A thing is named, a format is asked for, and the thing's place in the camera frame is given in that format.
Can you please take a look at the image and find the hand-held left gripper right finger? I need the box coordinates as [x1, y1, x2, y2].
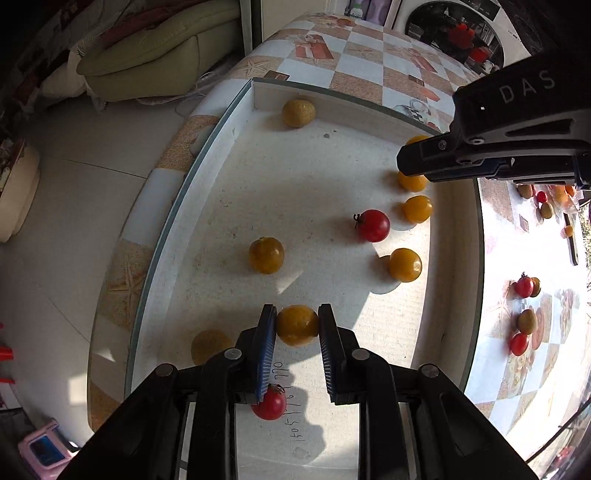
[318, 303, 539, 480]

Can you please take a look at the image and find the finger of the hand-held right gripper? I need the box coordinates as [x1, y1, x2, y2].
[397, 117, 591, 177]
[427, 156, 591, 185]

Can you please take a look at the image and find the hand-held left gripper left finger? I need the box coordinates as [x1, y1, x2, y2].
[60, 303, 278, 480]

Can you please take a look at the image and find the white rectangular tray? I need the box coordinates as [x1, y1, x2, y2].
[85, 78, 485, 480]

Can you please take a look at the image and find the clear glass bowl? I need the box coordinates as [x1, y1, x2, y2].
[531, 182, 583, 215]

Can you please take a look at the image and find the white washing machine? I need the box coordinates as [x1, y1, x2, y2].
[394, 0, 555, 75]

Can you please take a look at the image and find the pink plastic stool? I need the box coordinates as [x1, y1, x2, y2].
[17, 418, 79, 469]

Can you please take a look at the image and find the green sofa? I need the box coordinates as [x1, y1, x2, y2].
[69, 0, 243, 104]

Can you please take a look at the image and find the cream round pouf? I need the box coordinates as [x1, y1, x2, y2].
[0, 143, 42, 243]

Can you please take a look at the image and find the white cable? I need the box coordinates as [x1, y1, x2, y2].
[134, 69, 241, 121]

